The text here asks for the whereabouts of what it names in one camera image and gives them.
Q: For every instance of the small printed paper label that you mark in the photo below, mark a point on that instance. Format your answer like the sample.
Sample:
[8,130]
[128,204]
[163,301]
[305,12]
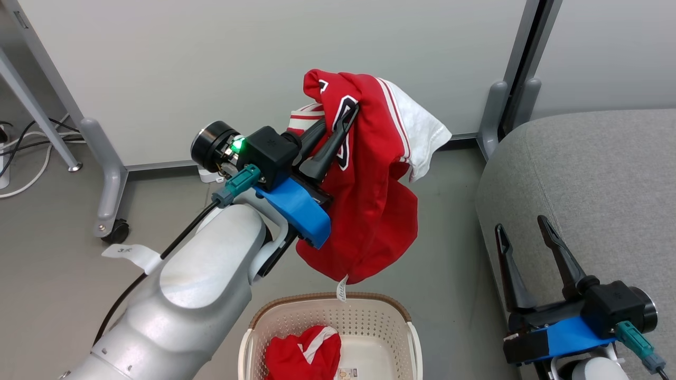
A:
[348,373]

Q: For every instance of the small white floor bracket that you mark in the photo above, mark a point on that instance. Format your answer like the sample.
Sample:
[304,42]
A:
[208,177]

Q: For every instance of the left wrist blue camera mount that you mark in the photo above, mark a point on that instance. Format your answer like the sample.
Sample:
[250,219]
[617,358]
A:
[298,211]

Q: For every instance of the red white sports jersey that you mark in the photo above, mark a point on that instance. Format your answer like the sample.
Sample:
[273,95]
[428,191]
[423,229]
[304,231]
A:
[369,211]

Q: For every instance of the red garment with white stripe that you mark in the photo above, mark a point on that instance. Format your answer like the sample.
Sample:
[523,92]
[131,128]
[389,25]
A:
[288,359]

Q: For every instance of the cream plastic laundry basket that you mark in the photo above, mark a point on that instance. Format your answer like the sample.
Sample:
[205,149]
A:
[369,327]

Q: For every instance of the right wrist blue camera mount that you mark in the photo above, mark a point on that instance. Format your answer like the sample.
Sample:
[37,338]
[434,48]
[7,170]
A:
[570,338]

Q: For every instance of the grey partition post with foot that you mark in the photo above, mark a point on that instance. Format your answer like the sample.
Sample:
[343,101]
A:
[496,111]
[528,100]

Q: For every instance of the wrist blue camera mount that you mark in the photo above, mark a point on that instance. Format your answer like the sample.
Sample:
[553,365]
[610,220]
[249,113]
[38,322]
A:
[570,338]
[298,211]

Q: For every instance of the grey fabric sofa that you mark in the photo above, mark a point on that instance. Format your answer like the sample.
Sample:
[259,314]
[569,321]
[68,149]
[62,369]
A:
[607,184]

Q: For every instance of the grey metal table leg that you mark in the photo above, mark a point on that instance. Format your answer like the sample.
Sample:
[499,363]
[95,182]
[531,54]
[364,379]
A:
[37,111]

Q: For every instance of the black caster wheel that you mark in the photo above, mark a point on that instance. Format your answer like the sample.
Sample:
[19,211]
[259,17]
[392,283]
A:
[117,232]

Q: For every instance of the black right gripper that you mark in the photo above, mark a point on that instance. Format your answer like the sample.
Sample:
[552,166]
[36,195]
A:
[612,309]

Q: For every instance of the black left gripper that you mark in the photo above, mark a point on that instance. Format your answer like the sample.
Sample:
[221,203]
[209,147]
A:
[269,153]

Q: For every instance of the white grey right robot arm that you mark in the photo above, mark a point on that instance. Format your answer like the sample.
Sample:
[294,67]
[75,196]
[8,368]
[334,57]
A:
[591,372]

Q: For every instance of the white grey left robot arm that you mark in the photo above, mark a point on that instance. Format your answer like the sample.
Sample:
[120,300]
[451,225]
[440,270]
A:
[200,274]

